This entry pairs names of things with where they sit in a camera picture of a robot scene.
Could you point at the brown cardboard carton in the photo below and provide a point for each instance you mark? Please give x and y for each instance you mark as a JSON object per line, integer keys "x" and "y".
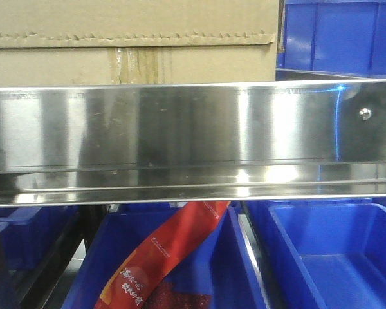
{"x": 54, "y": 43}

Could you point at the blue bin holding red package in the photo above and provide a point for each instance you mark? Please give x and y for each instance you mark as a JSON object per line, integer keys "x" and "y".
{"x": 220, "y": 266}

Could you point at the red snack package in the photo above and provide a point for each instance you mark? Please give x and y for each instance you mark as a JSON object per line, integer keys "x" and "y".
{"x": 159, "y": 253}

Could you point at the empty blue bin lower right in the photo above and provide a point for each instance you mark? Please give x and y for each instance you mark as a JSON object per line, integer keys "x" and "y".
{"x": 324, "y": 254}

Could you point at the blue bin lower left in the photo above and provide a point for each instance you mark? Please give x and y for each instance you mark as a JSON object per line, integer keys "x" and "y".
{"x": 27, "y": 233}

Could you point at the blue bin upper right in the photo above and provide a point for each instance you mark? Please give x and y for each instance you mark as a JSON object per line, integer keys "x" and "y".
{"x": 336, "y": 37}

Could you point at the stainless steel shelf rail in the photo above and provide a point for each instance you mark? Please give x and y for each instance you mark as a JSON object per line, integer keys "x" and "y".
{"x": 242, "y": 141}

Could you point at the shelf rail screw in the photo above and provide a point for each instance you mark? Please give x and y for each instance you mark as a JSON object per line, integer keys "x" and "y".
{"x": 365, "y": 114}

